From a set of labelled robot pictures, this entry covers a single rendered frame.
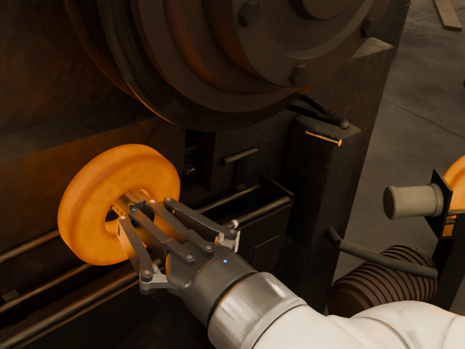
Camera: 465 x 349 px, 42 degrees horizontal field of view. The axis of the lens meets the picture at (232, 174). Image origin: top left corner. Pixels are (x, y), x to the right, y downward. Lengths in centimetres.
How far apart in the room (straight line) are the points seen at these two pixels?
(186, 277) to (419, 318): 23
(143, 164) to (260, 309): 23
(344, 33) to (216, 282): 34
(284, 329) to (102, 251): 28
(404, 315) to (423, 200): 49
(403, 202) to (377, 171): 144
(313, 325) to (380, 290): 60
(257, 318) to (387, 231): 167
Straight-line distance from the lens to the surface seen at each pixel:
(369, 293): 112
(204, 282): 59
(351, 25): 75
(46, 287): 84
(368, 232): 217
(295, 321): 55
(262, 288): 57
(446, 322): 65
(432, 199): 112
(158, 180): 72
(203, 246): 64
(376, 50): 118
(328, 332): 54
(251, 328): 55
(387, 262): 114
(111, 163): 68
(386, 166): 258
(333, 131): 101
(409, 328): 63
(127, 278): 82
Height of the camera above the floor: 126
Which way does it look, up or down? 33 degrees down
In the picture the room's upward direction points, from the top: 7 degrees clockwise
